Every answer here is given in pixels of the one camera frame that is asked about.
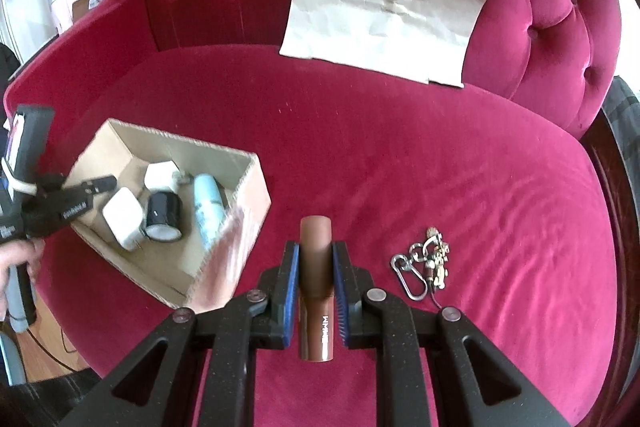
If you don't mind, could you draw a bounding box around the large white charger plug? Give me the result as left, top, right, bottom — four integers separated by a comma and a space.
102, 187, 147, 252

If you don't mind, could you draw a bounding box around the black garment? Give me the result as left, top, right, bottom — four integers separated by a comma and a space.
0, 42, 22, 82

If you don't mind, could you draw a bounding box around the small brown cardboard box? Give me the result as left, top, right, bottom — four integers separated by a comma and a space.
71, 0, 108, 24

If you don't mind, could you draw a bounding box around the black round container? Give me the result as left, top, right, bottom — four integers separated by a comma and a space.
144, 191, 182, 243

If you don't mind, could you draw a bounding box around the brass keychain with charms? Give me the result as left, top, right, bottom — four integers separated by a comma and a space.
390, 227, 452, 309

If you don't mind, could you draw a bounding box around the light blue cosmetic tube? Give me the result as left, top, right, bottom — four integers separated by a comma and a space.
192, 174, 227, 250

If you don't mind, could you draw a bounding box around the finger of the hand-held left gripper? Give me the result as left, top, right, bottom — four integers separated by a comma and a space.
62, 176, 117, 202

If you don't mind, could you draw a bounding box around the dark wooden bed frame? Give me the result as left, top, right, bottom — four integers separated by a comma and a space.
580, 107, 640, 358

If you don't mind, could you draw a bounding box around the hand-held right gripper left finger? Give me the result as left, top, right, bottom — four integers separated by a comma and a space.
60, 241, 300, 427

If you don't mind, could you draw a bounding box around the brown lipstick tube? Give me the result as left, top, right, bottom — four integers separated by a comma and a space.
298, 215, 335, 364

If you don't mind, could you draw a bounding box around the creased brown paper sheet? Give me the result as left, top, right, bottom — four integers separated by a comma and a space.
279, 0, 497, 88

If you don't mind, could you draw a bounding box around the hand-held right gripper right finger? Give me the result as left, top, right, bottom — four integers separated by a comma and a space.
332, 241, 571, 427

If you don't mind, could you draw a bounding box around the person's left hand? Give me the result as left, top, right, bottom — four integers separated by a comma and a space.
0, 237, 45, 320

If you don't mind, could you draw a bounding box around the red velvet armchair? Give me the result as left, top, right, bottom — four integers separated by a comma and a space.
0, 0, 623, 427

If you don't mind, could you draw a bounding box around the grey striped blanket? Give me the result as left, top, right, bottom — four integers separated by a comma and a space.
597, 76, 640, 172

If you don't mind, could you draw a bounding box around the small white charger plug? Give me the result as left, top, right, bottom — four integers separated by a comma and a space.
144, 161, 193, 194

